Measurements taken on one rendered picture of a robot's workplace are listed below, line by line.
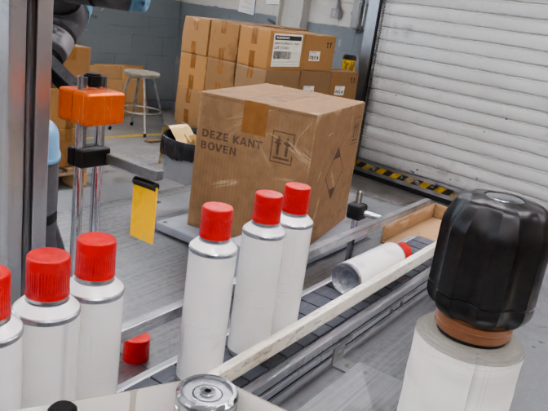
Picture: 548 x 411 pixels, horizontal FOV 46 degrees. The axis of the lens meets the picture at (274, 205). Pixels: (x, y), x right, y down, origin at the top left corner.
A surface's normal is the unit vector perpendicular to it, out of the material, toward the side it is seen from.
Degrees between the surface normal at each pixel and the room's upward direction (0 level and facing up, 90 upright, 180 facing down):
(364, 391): 0
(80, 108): 90
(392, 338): 0
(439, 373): 90
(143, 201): 90
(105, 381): 90
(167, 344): 0
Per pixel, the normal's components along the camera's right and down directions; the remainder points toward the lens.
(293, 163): -0.40, 0.22
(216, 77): -0.64, 0.14
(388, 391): 0.14, -0.95
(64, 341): 0.77, 0.29
